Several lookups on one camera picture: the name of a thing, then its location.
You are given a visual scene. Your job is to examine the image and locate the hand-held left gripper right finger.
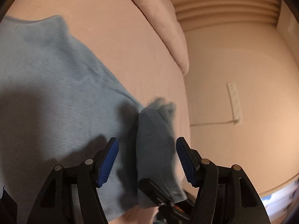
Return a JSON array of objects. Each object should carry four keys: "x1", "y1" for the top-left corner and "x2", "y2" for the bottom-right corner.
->
[{"x1": 176, "y1": 136, "x2": 271, "y2": 224}]

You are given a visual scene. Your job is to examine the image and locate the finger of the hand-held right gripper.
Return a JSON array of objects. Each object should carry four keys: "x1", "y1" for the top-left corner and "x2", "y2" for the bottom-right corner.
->
[{"x1": 138, "y1": 178, "x2": 188, "y2": 206}]

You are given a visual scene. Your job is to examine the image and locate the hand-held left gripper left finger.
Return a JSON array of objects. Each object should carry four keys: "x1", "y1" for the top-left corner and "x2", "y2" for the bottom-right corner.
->
[{"x1": 27, "y1": 137, "x2": 119, "y2": 224}]

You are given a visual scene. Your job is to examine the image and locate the light blue denim pants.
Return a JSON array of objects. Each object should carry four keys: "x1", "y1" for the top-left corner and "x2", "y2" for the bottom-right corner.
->
[{"x1": 0, "y1": 15, "x2": 188, "y2": 224}]

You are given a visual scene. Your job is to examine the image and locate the white power strip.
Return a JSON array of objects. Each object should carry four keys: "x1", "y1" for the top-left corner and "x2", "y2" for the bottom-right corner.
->
[{"x1": 226, "y1": 82, "x2": 241, "y2": 123}]

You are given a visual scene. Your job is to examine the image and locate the blue white patterned object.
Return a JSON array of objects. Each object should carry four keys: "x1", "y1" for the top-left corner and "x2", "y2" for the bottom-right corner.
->
[{"x1": 261, "y1": 184, "x2": 295, "y2": 210}]

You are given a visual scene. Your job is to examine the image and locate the pink duvet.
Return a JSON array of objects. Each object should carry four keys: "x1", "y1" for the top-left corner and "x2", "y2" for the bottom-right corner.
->
[{"x1": 114, "y1": 0, "x2": 190, "y2": 75}]

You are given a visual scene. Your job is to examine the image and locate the pink curtain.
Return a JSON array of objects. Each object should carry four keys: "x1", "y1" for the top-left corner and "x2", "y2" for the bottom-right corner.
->
[{"x1": 162, "y1": 0, "x2": 281, "y2": 31}]

